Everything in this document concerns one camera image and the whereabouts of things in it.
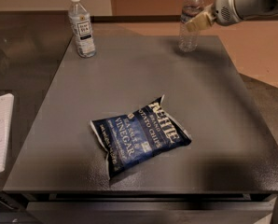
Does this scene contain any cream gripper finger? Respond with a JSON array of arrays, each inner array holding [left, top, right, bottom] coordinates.
[[185, 13, 215, 32], [200, 4, 215, 17]]

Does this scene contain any clear plastic water bottle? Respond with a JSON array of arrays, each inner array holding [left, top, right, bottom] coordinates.
[[178, 0, 204, 52]]

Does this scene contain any tea bottle with white label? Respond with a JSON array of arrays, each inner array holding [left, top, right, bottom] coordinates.
[[68, 0, 96, 58]]

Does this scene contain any blue kettle chip bag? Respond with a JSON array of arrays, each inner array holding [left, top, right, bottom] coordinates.
[[90, 96, 191, 178]]

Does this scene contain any dark drawer front under table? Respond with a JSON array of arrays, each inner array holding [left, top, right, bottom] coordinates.
[[27, 202, 273, 224]]

